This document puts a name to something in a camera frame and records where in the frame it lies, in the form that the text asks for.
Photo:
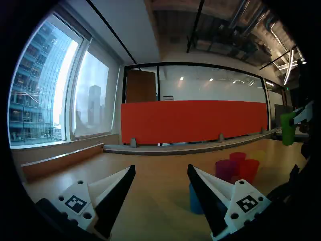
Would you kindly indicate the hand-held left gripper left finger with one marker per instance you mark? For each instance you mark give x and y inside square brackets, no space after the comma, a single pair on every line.
[105,190]

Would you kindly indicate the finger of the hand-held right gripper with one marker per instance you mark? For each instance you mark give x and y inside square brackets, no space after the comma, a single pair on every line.
[302,115]

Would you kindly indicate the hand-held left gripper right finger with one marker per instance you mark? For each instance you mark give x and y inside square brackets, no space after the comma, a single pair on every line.
[225,193]

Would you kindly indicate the green plastic cup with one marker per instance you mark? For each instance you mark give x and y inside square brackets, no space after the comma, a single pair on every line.
[287,130]

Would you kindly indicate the purple plastic cup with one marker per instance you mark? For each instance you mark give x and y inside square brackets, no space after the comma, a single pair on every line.
[225,169]

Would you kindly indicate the blue plastic cup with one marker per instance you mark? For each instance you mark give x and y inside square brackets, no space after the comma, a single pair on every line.
[194,200]

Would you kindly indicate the red plastic cup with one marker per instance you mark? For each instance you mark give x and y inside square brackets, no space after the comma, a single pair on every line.
[249,170]

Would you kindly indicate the pink plastic cup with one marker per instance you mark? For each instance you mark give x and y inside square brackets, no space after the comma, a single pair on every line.
[237,157]

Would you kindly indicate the yellow plastic cup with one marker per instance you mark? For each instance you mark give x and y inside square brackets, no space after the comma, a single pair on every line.
[258,154]

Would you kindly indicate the red desk screen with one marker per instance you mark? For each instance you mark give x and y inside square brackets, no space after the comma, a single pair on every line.
[193,123]

